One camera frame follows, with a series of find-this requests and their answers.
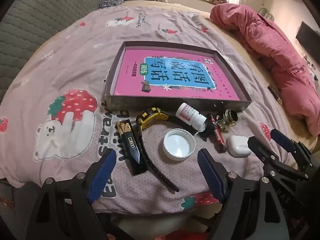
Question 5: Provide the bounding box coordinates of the black wall television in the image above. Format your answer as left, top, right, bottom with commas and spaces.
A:
296, 21, 320, 64

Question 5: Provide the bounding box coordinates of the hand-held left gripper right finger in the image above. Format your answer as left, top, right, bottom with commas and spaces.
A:
197, 148, 295, 240

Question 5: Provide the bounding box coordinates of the white plastic lid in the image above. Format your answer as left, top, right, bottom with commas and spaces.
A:
162, 128, 196, 161

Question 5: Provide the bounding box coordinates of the pink strawberry printed bedsheet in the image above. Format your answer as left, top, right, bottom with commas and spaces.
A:
0, 4, 300, 215

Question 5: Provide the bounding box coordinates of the pink book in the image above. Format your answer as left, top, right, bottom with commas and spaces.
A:
114, 49, 247, 101

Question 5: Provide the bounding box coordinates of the blue grey patterned cloth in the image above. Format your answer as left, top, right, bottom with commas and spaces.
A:
99, 0, 124, 9

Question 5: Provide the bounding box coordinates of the pink quilt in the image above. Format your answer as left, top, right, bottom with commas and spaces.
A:
209, 3, 320, 137

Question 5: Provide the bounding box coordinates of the grey cardboard tray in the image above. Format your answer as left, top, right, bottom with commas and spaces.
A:
104, 41, 252, 113

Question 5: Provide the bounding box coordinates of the grey quilted headboard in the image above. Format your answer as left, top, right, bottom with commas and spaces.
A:
0, 0, 113, 103

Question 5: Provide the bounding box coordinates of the white earbuds case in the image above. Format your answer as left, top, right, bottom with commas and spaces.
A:
227, 135, 253, 158

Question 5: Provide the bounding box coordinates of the black metal clip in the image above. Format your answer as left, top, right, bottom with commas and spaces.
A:
195, 122, 209, 142

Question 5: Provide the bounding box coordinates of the red black marker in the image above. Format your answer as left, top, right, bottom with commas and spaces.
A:
207, 113, 227, 153

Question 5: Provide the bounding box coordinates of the black gold box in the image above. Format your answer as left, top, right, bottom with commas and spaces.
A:
115, 120, 148, 175

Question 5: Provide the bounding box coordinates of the white pill bottle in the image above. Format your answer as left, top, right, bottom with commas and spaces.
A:
175, 102, 207, 132

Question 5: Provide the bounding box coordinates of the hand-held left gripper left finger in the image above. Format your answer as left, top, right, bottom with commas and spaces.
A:
26, 149, 117, 240

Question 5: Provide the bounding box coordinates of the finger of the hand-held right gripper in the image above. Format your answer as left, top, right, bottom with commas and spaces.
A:
247, 136, 309, 180
270, 129, 320, 167

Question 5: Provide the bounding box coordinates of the yellow black wristwatch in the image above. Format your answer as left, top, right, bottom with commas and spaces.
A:
135, 107, 198, 193

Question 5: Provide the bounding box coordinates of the brass glass jar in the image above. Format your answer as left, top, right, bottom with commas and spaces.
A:
216, 109, 239, 132

